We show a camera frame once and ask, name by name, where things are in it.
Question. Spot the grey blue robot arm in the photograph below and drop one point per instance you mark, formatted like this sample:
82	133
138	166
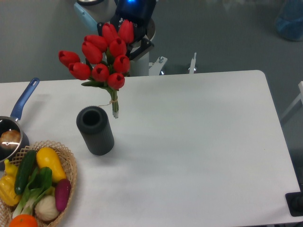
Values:
95	13

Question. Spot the blue handled saucepan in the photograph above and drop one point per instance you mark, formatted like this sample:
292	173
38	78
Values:
12	122

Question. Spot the green cucumber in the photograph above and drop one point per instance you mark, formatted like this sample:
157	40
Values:
24	171

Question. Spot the white chair frame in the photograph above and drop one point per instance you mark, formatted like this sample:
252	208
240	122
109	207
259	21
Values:
294	106

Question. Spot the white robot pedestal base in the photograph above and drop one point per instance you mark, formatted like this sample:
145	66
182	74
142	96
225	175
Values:
141	65

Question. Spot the red tulip bouquet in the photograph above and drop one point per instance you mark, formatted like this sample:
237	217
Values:
107	62

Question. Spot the green bok choy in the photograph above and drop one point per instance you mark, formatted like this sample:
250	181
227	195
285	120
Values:
39	182

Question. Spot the bread roll in saucepan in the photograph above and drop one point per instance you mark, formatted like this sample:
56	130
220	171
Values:
10	140

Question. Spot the yellow squash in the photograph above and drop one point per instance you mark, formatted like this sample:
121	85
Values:
47	157

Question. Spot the dark grey ribbed vase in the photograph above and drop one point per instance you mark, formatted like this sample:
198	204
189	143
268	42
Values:
95	129

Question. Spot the orange fruit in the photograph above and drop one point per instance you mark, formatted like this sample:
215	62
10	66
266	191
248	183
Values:
23	220

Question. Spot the yellow bell pepper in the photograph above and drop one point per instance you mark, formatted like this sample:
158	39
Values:
7	184

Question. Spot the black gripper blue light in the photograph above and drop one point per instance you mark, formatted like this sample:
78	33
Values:
139	12

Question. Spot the blue translucent container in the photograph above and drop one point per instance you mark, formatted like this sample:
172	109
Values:
289	22

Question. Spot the black device at table edge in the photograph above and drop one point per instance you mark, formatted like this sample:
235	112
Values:
295	203

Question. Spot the white garlic bulb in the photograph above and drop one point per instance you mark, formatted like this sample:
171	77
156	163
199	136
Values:
46	209

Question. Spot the purple eggplant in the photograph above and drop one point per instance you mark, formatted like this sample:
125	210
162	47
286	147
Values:
62	192

